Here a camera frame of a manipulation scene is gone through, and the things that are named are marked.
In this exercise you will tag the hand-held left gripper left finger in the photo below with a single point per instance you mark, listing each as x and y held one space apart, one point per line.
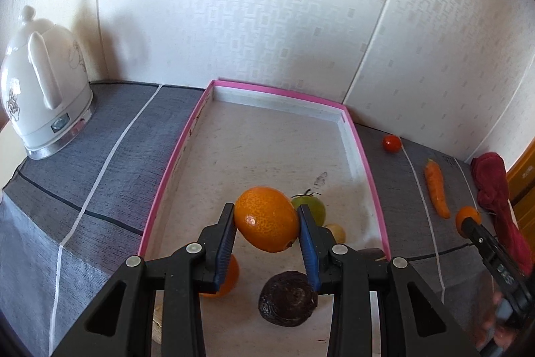
223 252

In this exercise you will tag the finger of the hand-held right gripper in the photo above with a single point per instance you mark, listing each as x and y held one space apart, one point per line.
476 233

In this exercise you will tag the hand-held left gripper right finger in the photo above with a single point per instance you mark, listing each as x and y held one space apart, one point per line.
309 252

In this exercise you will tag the small yellow fruit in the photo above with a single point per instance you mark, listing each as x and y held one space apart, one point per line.
336 232

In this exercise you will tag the green tomato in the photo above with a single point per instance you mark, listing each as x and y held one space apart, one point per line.
315 206

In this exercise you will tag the dark wrinkled passion fruit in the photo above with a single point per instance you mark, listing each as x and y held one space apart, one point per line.
286 300

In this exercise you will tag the large orange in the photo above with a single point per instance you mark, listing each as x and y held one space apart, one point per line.
267 219

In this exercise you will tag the pink shallow box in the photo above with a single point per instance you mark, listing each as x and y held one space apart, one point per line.
259 139

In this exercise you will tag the person's right hand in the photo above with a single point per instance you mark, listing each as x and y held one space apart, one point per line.
499 319

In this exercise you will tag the red towel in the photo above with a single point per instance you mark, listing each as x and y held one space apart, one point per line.
493 181

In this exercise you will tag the carrot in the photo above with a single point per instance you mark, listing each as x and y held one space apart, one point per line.
436 185

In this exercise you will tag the beige lumpy object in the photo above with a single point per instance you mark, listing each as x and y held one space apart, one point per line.
157 319

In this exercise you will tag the red tomato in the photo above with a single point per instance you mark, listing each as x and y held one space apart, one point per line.
392 143

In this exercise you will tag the grey striped tablecloth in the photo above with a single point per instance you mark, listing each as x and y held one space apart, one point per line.
104 139

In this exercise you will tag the white ceramic kettle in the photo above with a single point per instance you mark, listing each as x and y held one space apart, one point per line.
41 89

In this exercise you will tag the orange wooden door frame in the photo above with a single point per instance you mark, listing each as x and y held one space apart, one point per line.
524 177

